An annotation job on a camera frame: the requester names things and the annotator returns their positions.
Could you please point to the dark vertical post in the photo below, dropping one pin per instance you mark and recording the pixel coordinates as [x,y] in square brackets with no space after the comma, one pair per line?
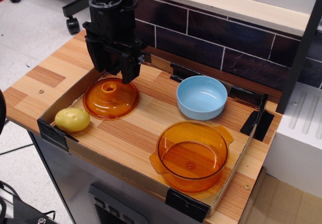
[300,56]

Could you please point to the orange glass pot lid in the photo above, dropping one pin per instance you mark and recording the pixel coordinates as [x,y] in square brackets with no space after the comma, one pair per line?
[110,99]

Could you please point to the orange glass pot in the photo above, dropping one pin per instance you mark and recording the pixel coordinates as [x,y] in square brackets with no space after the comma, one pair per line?
[191,155]

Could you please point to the cardboard fence with black tape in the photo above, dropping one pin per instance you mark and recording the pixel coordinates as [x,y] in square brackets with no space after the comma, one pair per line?
[123,146]

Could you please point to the yellow plastic potato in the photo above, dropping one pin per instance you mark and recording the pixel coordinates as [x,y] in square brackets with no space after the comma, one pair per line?
[72,119]

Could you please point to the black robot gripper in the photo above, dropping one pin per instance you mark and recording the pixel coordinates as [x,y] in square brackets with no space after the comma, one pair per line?
[111,30]

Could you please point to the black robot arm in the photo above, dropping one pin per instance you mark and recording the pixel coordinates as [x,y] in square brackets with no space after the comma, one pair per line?
[111,42]

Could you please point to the light blue bowl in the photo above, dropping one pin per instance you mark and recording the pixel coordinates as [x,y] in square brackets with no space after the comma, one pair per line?
[201,97]

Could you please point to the grey oven control panel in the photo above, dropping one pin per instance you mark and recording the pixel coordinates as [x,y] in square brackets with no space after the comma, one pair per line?
[110,210]

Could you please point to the black office chair base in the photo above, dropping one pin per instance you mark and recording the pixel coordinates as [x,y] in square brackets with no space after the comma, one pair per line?
[70,10]

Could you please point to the white ribbed sink unit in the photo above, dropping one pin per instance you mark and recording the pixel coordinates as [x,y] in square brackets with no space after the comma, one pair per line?
[295,153]

